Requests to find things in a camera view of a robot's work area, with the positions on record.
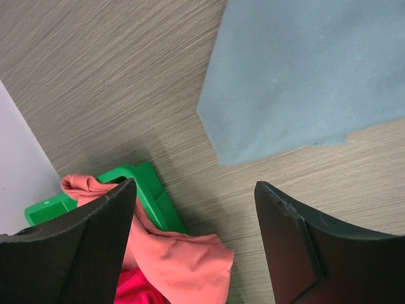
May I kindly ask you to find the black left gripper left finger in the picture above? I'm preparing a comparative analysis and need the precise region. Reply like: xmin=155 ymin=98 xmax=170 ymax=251
xmin=1 ymin=178 xmax=137 ymax=303

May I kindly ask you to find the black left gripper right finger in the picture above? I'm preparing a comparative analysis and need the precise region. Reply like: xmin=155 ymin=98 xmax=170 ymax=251
xmin=254 ymin=181 xmax=404 ymax=303

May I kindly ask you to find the blue t shirt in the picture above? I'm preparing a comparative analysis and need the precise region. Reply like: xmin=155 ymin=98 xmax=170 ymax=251
xmin=197 ymin=1 xmax=404 ymax=166

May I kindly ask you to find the magenta t shirt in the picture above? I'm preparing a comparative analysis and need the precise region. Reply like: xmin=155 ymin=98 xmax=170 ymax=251
xmin=114 ymin=268 xmax=168 ymax=304

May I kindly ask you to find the green plastic bin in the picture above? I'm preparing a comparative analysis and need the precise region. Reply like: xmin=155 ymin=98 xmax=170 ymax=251
xmin=25 ymin=161 xmax=187 ymax=234

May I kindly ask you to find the salmon pink t shirt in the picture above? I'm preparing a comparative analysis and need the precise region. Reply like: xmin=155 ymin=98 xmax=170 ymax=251
xmin=59 ymin=174 xmax=235 ymax=304

